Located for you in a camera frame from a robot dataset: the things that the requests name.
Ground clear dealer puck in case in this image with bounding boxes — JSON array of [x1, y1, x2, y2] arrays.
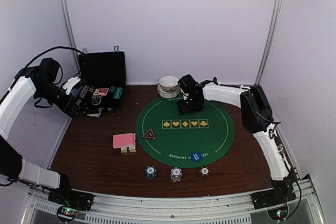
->
[[91, 96, 102, 106]]

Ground gold blue card box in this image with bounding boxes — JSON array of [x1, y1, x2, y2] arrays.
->
[[120, 133, 136, 154]]

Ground white ceramic bowl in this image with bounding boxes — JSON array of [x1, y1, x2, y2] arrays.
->
[[156, 84, 181, 99], [159, 76, 179, 90]]

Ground round green poker mat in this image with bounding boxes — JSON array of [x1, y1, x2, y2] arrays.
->
[[135, 95, 235, 168]]

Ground black red triangle all-in marker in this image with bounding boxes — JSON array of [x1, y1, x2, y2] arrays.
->
[[142, 129, 156, 140]]

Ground light blue chip stack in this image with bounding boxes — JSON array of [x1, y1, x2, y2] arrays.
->
[[170, 167, 183, 182]]

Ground cards in case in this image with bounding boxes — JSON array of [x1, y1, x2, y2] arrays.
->
[[92, 88, 109, 97]]

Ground left aluminium post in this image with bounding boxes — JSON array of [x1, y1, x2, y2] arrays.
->
[[55, 0, 77, 72]]

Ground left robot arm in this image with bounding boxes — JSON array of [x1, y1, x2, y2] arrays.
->
[[1, 58, 81, 205]]

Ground aluminium post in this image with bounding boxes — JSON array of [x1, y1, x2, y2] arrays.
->
[[255, 0, 283, 84], [55, 0, 77, 72]]

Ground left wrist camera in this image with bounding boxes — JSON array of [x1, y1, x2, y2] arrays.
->
[[61, 77, 81, 95]]

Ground blue round dealer button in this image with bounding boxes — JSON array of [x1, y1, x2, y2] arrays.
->
[[190, 152, 202, 163]]

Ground lower white ceramic bowl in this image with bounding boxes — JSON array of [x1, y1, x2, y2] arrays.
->
[[156, 84, 181, 99]]

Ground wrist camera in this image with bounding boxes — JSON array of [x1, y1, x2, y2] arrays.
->
[[178, 74, 197, 94], [61, 77, 81, 95]]

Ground teal chip stack in case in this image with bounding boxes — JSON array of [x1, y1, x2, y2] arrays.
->
[[113, 87, 123, 99]]

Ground black poker chip case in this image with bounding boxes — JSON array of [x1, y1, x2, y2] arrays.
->
[[79, 45, 127, 117]]

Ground upper white ceramic bowl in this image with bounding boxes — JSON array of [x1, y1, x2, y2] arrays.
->
[[159, 76, 179, 90]]

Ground pink playing card deck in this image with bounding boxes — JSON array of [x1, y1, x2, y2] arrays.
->
[[112, 133, 135, 148]]

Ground brown chip stack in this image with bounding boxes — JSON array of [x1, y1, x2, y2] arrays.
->
[[198, 166, 211, 178]]

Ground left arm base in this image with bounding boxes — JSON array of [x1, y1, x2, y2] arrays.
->
[[48, 190, 94, 223]]

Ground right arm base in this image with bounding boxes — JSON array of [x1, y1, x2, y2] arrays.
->
[[251, 181, 297, 222]]

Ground right aluminium post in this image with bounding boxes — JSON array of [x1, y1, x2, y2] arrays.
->
[[255, 0, 283, 84]]

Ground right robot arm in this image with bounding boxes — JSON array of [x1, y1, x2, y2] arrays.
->
[[177, 74, 298, 204]]

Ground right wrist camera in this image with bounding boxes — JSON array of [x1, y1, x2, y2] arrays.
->
[[178, 74, 197, 94]]

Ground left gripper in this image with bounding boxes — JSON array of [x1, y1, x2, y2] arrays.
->
[[34, 81, 88, 118]]

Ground aluminium front rail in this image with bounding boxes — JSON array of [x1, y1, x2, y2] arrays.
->
[[19, 178, 327, 223]]

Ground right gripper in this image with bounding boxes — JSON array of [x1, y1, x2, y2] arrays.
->
[[177, 95, 203, 115]]

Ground dark blue chip stack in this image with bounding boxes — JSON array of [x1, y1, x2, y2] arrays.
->
[[145, 165, 157, 179]]

